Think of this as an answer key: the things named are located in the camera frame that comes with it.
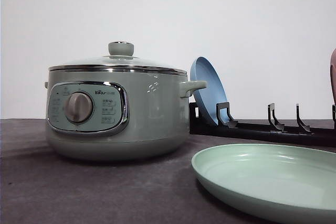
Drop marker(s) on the green plate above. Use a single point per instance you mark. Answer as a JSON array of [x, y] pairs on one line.
[[280, 183]]

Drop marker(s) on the glass steamer lid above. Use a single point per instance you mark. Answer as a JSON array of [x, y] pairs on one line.
[[120, 58]]

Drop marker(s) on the pink plate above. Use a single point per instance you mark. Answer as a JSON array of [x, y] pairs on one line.
[[333, 75]]

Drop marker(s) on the green electric steamer pot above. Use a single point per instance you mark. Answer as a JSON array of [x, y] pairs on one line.
[[118, 112]]

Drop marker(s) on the blue plate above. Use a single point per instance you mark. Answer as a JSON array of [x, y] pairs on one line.
[[207, 98]]

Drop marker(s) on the black plate rack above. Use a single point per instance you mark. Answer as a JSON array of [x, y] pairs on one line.
[[273, 131]]

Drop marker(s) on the grey table mat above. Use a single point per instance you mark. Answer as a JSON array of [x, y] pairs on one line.
[[40, 186]]

